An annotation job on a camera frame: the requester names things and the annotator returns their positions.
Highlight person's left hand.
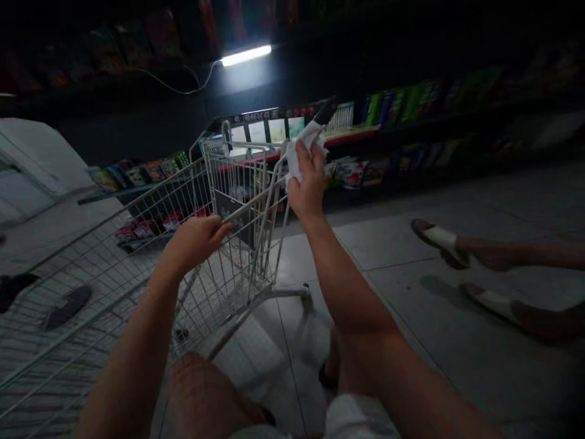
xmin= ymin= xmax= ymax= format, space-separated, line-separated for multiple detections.
xmin=162 ymin=215 xmax=234 ymax=277

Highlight person's right hand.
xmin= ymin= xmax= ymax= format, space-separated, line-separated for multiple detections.
xmin=286 ymin=138 xmax=332 ymax=222

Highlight white cloth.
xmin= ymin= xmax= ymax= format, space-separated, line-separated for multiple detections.
xmin=285 ymin=120 xmax=330 ymax=182

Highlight white wire shopping cart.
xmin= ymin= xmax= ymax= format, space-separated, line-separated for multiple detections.
xmin=0 ymin=120 xmax=313 ymax=439

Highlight dark shelf with colourful goods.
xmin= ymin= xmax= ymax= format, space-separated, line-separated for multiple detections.
xmin=200 ymin=54 xmax=585 ymax=202

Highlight white tube light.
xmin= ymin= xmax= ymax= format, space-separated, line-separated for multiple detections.
xmin=219 ymin=43 xmax=273 ymax=68

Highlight low shelf with snack packets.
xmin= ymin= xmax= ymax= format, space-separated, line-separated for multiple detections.
xmin=76 ymin=151 xmax=216 ymax=253

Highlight person's legs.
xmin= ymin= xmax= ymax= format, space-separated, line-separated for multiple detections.
xmin=166 ymin=315 xmax=404 ymax=439

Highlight white cabinet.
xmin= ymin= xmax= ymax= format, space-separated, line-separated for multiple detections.
xmin=0 ymin=117 xmax=94 ymax=227

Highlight dark grey shoe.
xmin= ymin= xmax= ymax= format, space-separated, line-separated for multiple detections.
xmin=44 ymin=285 xmax=93 ymax=330

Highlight black dark shoe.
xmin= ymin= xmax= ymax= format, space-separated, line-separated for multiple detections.
xmin=0 ymin=273 xmax=41 ymax=315

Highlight white light cable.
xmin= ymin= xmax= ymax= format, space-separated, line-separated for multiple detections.
xmin=136 ymin=59 xmax=224 ymax=96

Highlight white strap sandal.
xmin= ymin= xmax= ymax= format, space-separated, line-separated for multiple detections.
xmin=410 ymin=218 xmax=472 ymax=271
xmin=459 ymin=282 xmax=527 ymax=326

